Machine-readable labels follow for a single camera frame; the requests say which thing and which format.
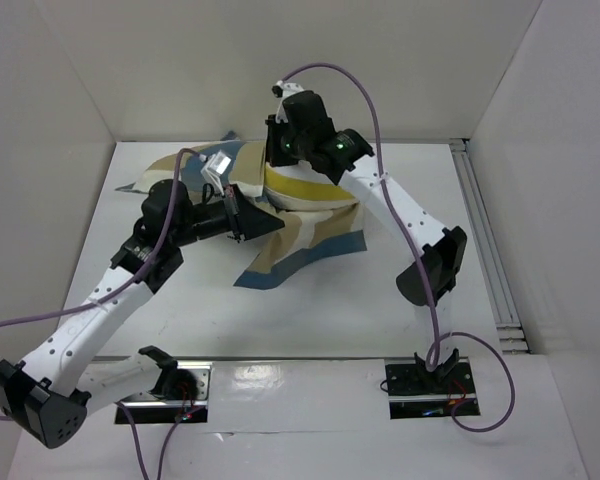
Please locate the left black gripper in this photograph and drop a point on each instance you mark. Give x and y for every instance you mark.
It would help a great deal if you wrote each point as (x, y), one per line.
(248, 221)

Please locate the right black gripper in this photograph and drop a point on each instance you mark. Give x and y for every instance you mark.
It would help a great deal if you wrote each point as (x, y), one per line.
(273, 142)

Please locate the white pillow yellow edge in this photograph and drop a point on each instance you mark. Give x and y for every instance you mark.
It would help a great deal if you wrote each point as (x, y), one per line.
(299, 188)

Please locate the blue beige checked pillowcase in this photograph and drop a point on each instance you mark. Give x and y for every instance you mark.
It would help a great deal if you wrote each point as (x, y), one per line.
(306, 237)

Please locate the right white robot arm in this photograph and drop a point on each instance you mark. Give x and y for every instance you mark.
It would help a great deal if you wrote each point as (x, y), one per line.
(436, 251)

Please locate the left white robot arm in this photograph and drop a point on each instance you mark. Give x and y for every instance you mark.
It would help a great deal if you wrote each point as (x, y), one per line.
(54, 388)

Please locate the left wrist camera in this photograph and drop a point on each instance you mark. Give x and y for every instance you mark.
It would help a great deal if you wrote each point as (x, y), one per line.
(215, 166)

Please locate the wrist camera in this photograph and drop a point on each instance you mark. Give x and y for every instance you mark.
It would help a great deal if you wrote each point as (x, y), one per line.
(215, 166)
(298, 107)

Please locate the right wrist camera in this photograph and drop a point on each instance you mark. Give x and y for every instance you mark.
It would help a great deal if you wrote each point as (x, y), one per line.
(298, 107)

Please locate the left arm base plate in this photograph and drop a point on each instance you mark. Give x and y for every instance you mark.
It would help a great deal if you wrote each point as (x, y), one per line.
(184, 399)

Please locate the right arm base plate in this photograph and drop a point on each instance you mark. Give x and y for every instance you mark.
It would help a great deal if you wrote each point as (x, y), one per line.
(415, 393)

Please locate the aluminium frame rail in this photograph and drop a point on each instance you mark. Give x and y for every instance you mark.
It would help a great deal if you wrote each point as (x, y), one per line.
(512, 337)

